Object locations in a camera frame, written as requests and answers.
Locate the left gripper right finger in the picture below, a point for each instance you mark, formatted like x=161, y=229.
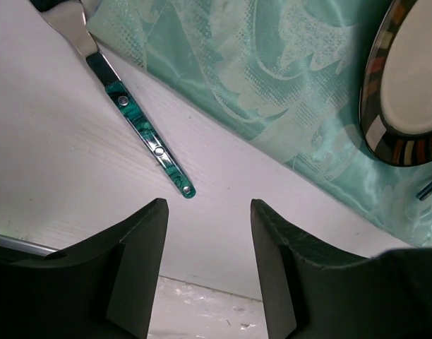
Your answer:
x=311, y=289

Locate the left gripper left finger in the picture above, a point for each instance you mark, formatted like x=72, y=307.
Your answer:
x=101, y=287

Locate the silver table knife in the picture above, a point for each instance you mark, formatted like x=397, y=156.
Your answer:
x=425, y=192

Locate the dark rimmed cream plate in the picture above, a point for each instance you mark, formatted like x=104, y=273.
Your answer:
x=395, y=110

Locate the green patterned cloth napkin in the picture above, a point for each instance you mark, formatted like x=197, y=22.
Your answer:
x=284, y=76

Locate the fork with teal handle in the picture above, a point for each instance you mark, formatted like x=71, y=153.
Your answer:
x=69, y=20

